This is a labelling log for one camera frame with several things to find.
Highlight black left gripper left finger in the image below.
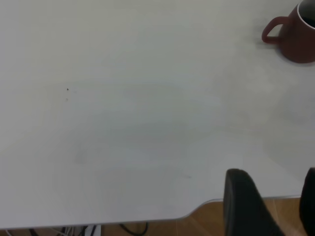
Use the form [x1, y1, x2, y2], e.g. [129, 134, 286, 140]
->
[223, 168, 287, 236]

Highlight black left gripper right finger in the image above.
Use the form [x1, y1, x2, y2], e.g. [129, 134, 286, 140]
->
[299, 167, 315, 236]

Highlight red ceramic mug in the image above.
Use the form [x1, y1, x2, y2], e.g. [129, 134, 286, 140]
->
[261, 0, 315, 64]

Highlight black cable under table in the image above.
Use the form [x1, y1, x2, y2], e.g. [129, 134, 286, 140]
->
[119, 221, 150, 236]

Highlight black cables under table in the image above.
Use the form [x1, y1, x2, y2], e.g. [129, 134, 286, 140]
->
[4, 226, 75, 236]

